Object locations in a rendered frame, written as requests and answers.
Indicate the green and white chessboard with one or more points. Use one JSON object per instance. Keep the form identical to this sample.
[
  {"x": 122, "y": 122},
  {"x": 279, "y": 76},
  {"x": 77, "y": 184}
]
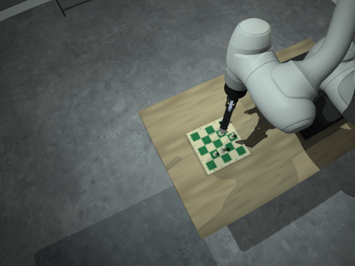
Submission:
[{"x": 206, "y": 140}]

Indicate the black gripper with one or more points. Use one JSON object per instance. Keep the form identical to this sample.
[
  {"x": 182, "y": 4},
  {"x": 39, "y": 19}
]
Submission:
[{"x": 232, "y": 97}]

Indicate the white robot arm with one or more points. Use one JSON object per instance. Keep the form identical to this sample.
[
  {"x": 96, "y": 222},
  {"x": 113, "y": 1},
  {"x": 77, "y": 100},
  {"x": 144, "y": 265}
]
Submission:
[{"x": 285, "y": 93}]

